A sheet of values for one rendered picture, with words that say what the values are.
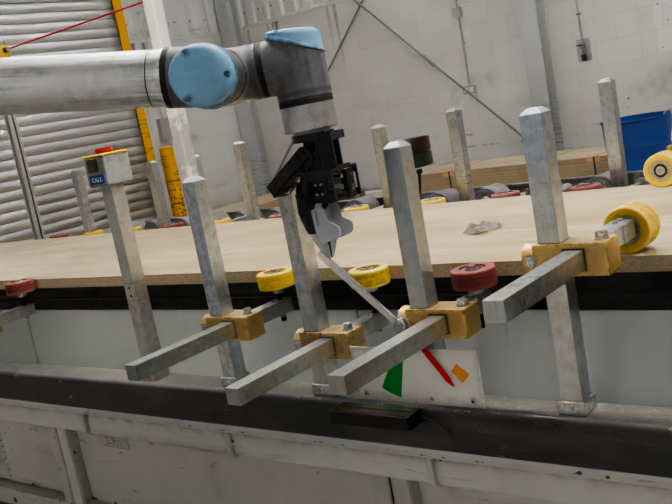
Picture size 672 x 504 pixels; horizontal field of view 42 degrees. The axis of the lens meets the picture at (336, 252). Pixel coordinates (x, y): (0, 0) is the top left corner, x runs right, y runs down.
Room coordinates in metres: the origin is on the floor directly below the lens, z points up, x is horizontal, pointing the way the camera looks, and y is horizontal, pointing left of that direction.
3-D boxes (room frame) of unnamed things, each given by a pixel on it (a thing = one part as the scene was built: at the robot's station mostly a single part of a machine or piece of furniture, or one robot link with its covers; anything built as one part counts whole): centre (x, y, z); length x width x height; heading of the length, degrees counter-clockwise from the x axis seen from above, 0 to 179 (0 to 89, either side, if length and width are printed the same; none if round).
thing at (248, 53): (1.45, 0.12, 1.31); 0.12 x 0.12 x 0.09; 83
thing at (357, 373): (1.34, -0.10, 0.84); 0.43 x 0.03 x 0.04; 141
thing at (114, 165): (1.92, 0.46, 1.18); 0.07 x 0.07 x 0.08; 51
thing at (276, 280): (1.83, 0.14, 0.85); 0.08 x 0.08 x 0.11
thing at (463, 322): (1.42, -0.15, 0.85); 0.13 x 0.06 x 0.05; 51
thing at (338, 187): (1.44, 0.00, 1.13); 0.09 x 0.08 x 0.12; 50
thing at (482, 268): (1.49, -0.23, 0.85); 0.08 x 0.08 x 0.11
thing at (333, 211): (1.45, -0.01, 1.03); 0.06 x 0.03 x 0.09; 50
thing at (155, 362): (1.68, 0.26, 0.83); 0.43 x 0.03 x 0.04; 141
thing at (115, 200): (1.92, 0.46, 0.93); 0.05 x 0.05 x 0.45; 51
